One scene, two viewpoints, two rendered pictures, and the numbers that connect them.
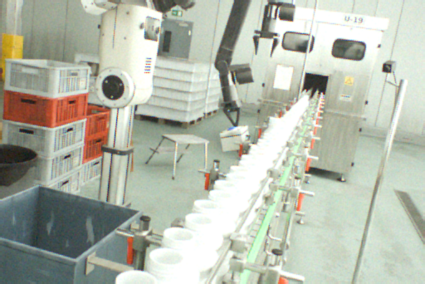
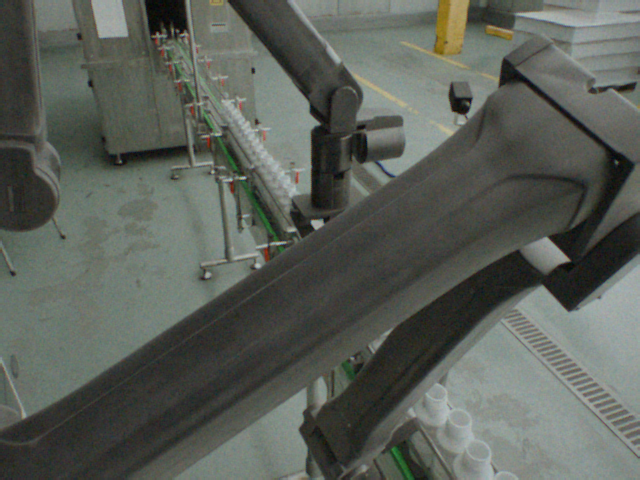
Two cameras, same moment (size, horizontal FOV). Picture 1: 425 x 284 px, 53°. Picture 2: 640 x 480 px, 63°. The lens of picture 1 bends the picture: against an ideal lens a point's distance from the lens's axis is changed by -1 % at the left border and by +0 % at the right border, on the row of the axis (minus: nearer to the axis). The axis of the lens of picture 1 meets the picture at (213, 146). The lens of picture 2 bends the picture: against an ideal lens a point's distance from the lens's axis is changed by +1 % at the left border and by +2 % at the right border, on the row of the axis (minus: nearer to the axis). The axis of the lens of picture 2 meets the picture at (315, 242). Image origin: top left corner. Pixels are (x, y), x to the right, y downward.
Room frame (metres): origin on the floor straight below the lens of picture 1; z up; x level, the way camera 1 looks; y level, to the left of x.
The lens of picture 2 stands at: (1.31, 0.23, 1.83)
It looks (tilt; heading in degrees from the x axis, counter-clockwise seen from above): 32 degrees down; 327
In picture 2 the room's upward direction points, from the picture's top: straight up
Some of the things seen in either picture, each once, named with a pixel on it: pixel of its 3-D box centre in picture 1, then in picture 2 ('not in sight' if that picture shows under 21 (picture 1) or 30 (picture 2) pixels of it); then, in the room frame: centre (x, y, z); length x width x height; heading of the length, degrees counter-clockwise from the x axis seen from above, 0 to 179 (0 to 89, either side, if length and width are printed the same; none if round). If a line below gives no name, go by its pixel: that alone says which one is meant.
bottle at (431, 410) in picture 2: not in sight; (430, 424); (1.70, -0.26, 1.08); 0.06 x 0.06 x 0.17
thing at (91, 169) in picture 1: (77, 164); not in sight; (4.08, 1.30, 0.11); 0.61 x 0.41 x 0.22; 170
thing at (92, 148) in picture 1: (80, 143); not in sight; (4.08, 1.30, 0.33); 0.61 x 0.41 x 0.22; 170
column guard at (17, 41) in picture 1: (12, 58); not in sight; (10.11, 5.00, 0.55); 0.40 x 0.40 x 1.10; 77
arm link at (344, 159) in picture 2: (271, 12); (335, 147); (1.85, -0.15, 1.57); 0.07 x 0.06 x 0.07; 77
